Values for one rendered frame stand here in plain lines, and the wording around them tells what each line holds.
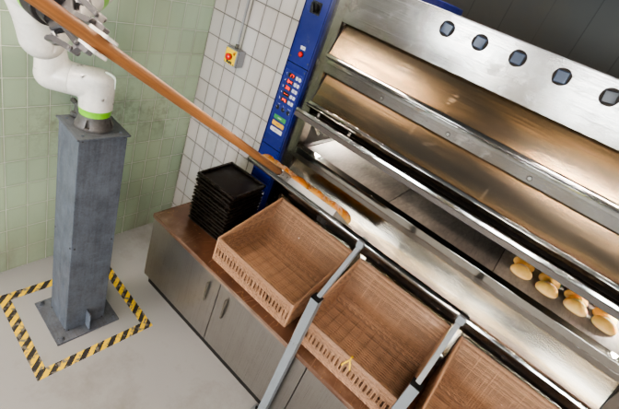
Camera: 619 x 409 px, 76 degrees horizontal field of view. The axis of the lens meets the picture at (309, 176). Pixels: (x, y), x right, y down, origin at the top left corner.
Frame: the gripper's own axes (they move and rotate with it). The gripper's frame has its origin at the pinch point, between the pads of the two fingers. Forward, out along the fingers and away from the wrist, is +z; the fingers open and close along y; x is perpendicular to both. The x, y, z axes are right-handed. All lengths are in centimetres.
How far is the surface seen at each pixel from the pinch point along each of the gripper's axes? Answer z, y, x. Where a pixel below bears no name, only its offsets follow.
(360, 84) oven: -8, -58, -121
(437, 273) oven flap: 70, -6, -156
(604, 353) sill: 138, -20, -149
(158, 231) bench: -64, 71, -137
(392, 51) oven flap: 0, -77, -113
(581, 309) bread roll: 126, -31, -159
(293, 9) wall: -61, -73, -111
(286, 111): -43, -29, -136
